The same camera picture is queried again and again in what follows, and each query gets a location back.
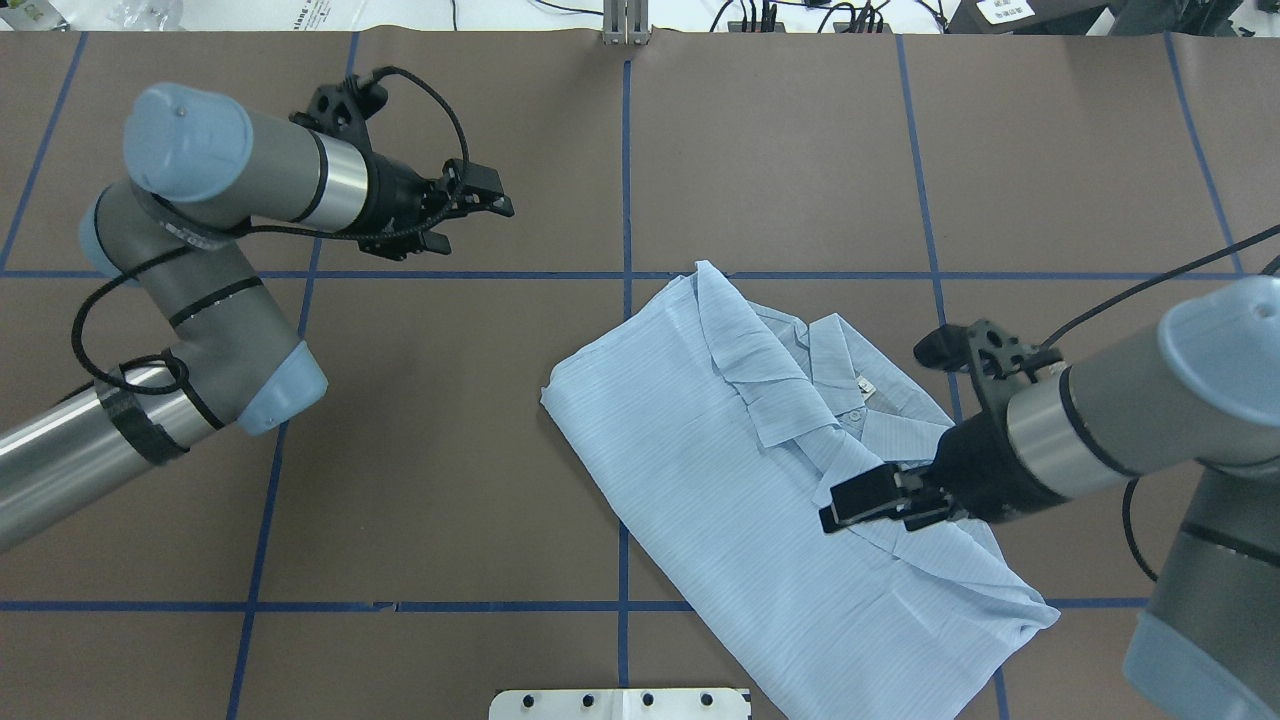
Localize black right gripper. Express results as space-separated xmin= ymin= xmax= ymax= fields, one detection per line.
xmin=818 ymin=415 xmax=1051 ymax=534

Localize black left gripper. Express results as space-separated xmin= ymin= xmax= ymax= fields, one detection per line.
xmin=355 ymin=152 xmax=515 ymax=261

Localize light blue button-up shirt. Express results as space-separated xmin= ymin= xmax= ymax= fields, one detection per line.
xmin=541 ymin=261 xmax=1060 ymax=719

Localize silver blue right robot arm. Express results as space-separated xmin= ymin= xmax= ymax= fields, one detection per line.
xmin=819 ymin=275 xmax=1279 ymax=719

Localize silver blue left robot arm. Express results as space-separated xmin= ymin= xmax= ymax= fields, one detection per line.
xmin=1 ymin=67 xmax=515 ymax=550

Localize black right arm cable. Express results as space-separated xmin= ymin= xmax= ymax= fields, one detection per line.
xmin=1041 ymin=222 xmax=1280 ymax=585

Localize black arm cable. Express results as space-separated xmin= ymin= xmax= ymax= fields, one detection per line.
xmin=70 ymin=65 xmax=474 ymax=396
xmin=1041 ymin=222 xmax=1280 ymax=585

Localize grey aluminium frame post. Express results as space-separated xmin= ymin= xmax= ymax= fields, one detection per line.
xmin=602 ymin=0 xmax=652 ymax=46

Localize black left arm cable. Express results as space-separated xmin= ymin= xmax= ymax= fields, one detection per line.
xmin=70 ymin=65 xmax=474 ymax=396

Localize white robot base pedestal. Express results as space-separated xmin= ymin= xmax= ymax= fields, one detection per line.
xmin=488 ymin=687 xmax=754 ymax=719

